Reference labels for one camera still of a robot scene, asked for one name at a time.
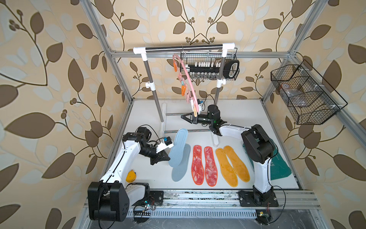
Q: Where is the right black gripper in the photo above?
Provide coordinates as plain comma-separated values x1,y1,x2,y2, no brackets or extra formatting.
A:
181,112,214,126

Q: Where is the grey blue insole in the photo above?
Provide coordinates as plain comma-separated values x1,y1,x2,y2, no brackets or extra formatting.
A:
172,144,191,182
169,128,188,168

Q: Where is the pink clip hanger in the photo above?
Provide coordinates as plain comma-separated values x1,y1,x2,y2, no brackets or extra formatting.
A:
173,54,201,117

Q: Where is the red patterned insole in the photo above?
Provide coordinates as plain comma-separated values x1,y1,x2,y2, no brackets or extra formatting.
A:
191,145,205,185
204,147,218,187

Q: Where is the yellow fuzzy insole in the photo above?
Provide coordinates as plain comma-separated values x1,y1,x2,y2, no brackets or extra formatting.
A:
215,148,238,188
224,146,250,182

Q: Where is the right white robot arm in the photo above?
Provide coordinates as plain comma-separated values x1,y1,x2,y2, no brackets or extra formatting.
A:
181,105,277,201

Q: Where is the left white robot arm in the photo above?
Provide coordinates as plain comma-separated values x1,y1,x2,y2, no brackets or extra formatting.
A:
87,127,173,222

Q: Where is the yellow tape measure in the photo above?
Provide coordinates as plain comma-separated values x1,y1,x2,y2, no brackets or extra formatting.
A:
126,170,137,183

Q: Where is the metal clothes rack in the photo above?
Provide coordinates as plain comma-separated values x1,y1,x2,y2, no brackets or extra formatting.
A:
132,42,235,147

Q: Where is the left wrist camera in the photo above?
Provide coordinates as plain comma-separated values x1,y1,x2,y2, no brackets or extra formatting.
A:
156,136,174,153

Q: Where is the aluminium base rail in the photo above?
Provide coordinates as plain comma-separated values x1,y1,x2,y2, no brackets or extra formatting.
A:
82,188,321,219

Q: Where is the back black wire basket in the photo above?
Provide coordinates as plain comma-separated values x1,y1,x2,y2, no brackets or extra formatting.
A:
180,48,240,81

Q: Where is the side black wire basket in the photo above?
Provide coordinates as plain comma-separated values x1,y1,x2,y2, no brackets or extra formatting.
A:
270,60,348,125

